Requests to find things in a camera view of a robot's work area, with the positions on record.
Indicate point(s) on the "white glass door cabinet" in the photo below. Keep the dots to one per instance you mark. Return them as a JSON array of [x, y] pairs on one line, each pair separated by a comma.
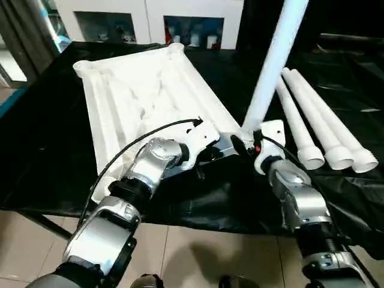
[[150, 21]]

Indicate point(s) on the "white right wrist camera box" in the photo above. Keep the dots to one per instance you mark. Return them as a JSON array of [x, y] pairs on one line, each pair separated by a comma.
[[270, 141]]

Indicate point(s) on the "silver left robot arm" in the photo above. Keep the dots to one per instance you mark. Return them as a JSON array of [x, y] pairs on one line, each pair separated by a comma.
[[138, 180]]

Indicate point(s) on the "light blue background object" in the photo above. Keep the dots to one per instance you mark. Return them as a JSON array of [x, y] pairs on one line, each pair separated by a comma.
[[51, 24]]

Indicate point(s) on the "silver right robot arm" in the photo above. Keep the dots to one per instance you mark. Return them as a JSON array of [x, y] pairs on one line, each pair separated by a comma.
[[300, 204]]

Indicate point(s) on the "white plastic table leg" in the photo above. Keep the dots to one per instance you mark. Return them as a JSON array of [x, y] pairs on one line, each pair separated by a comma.
[[297, 126], [339, 123], [318, 120], [273, 66]]

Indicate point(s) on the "white plastic table top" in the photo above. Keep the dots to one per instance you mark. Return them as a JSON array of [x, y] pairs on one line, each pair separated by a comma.
[[138, 96]]

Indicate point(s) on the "black robot foot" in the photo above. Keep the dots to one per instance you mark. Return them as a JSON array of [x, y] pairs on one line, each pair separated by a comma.
[[146, 281], [238, 282]]

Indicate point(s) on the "black left robot foot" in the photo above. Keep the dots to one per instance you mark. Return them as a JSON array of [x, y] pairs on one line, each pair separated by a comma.
[[146, 281]]

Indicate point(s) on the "grey curtain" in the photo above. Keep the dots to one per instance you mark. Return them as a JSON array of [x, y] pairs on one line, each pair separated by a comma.
[[21, 33]]

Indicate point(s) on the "black table mat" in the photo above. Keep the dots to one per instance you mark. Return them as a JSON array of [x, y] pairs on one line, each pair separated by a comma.
[[48, 150]]

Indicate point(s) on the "black right robot foot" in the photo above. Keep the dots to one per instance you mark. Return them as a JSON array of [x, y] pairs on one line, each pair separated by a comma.
[[238, 282]]

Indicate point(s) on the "black metal table frame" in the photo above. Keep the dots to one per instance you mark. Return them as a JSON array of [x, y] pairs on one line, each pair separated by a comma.
[[42, 223]]

